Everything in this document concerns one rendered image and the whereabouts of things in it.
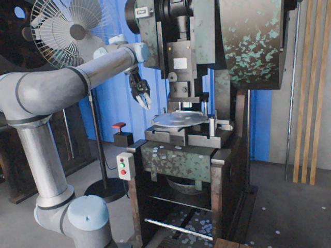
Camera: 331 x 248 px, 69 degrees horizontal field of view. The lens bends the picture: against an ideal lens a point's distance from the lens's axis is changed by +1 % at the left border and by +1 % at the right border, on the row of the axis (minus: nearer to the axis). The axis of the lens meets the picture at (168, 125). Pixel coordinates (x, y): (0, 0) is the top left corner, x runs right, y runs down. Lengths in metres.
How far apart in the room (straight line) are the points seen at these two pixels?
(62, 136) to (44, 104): 1.98
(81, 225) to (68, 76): 0.43
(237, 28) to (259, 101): 1.60
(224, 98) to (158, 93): 1.37
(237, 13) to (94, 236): 0.82
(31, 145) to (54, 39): 1.11
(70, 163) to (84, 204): 1.93
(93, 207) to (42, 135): 0.27
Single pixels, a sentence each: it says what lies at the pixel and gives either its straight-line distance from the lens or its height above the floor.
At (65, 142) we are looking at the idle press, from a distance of 2.68.
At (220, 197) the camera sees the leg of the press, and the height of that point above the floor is 0.47.
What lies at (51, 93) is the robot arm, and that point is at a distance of 0.67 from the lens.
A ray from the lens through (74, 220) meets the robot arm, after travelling 0.81.
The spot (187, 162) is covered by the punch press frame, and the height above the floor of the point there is 0.59.
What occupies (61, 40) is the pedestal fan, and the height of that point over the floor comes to 1.26.
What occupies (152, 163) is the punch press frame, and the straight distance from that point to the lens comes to 1.30.
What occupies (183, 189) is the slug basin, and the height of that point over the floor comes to 0.37.
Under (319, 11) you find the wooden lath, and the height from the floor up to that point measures 1.33.
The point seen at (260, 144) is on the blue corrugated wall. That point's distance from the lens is 2.54.
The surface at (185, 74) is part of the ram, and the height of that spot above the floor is 1.01.
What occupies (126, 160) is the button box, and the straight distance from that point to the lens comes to 1.25.
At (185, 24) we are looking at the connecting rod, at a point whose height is 1.25.
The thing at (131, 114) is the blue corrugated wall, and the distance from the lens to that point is 3.01.
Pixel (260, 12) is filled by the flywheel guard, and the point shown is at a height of 1.22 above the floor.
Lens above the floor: 1.11
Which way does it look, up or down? 17 degrees down
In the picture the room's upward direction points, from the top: 4 degrees counter-clockwise
